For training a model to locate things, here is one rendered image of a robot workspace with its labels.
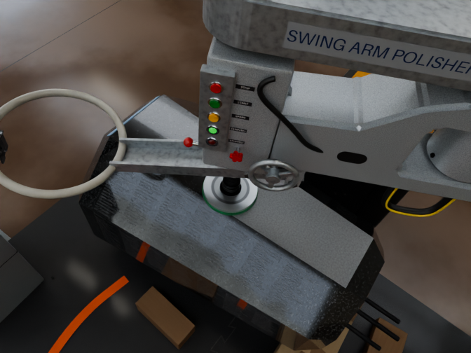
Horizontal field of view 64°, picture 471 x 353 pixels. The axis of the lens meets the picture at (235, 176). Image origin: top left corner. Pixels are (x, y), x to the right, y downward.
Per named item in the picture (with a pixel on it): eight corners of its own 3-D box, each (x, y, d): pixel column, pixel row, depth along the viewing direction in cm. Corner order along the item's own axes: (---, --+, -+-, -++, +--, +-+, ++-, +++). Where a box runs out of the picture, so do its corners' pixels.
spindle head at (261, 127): (314, 138, 134) (362, 26, 97) (311, 190, 121) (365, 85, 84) (214, 119, 134) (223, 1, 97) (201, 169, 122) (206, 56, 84)
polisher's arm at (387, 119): (448, 171, 136) (558, 62, 96) (460, 228, 123) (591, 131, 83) (247, 134, 136) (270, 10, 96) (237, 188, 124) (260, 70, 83)
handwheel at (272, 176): (294, 171, 121) (306, 142, 109) (292, 197, 116) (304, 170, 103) (248, 162, 121) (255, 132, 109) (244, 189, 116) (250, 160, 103)
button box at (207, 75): (226, 145, 111) (236, 69, 87) (225, 153, 110) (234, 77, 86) (199, 140, 111) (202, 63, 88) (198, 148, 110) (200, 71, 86)
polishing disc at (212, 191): (205, 164, 154) (205, 162, 153) (257, 169, 156) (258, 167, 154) (200, 210, 142) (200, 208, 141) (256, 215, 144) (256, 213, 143)
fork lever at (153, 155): (306, 145, 135) (306, 135, 131) (303, 190, 125) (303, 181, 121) (127, 139, 149) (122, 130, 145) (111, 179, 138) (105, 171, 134)
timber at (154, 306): (137, 309, 199) (134, 303, 189) (154, 292, 205) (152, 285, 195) (179, 349, 190) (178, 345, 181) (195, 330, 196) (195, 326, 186)
